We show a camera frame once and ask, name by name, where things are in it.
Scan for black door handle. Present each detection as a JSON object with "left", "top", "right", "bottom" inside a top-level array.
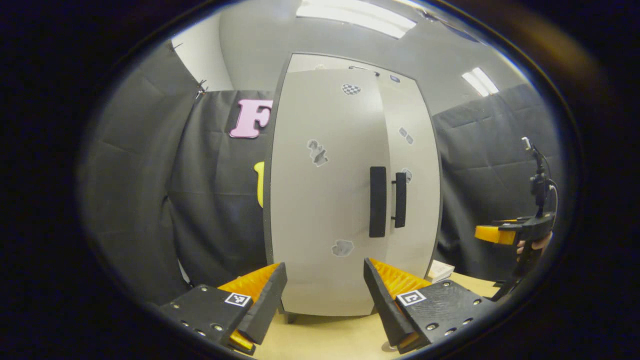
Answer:
[
  {"left": 391, "top": 172, "right": 408, "bottom": 229},
  {"left": 369, "top": 166, "right": 388, "bottom": 238}
]

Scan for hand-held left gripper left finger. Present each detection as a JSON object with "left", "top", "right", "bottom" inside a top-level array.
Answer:
[{"left": 159, "top": 262, "right": 289, "bottom": 356}]

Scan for grey cabinet door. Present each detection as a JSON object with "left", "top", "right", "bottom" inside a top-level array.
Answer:
[
  {"left": 263, "top": 67, "right": 392, "bottom": 317},
  {"left": 375, "top": 75, "right": 443, "bottom": 281}
]

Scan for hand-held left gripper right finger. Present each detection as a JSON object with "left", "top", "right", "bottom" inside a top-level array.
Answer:
[{"left": 363, "top": 257, "right": 499, "bottom": 355}]

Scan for grey cabinet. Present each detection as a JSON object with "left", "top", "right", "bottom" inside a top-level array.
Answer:
[{"left": 262, "top": 52, "right": 444, "bottom": 325}]

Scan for ceiling light panel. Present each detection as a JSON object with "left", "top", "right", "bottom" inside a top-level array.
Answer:
[{"left": 461, "top": 67, "right": 500, "bottom": 97}]

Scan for white paper booklet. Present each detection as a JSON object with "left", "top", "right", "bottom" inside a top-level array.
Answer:
[{"left": 427, "top": 260, "right": 456, "bottom": 284}]

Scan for black backdrop cloth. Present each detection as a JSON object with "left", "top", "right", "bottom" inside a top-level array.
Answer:
[{"left": 77, "top": 40, "right": 566, "bottom": 306}]

